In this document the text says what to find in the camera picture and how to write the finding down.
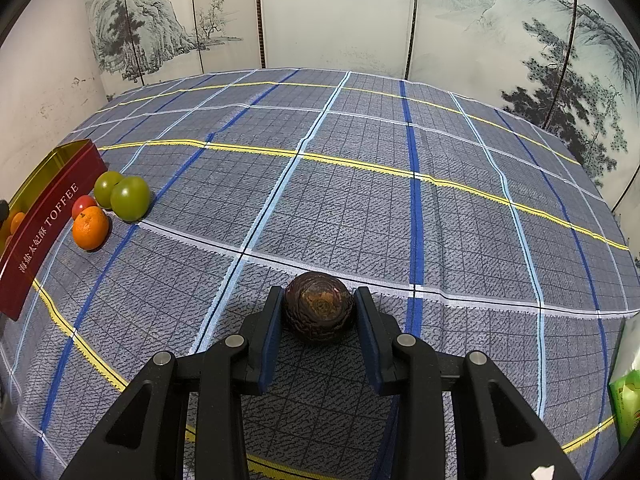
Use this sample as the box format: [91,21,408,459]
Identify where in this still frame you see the green wet wipes pack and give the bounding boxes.
[607,317,640,451]

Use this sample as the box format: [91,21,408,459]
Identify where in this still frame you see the red tin box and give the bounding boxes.
[0,141,108,321]

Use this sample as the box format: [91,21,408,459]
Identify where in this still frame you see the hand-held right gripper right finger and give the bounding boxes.
[354,286,583,480]

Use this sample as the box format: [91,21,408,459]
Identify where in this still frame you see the small red tomato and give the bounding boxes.
[72,193,98,221]

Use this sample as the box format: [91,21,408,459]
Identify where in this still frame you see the dark passion fruit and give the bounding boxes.
[284,271,357,345]

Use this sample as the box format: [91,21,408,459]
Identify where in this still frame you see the landscape painted folding screen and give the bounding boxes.
[82,0,640,201]

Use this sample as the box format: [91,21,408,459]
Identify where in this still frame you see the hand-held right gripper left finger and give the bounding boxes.
[60,285,286,480]

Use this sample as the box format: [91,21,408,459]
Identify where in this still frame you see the green plum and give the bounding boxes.
[94,171,126,210]
[110,176,151,222]

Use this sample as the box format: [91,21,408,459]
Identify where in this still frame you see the small orange mandarin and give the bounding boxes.
[72,206,110,251]

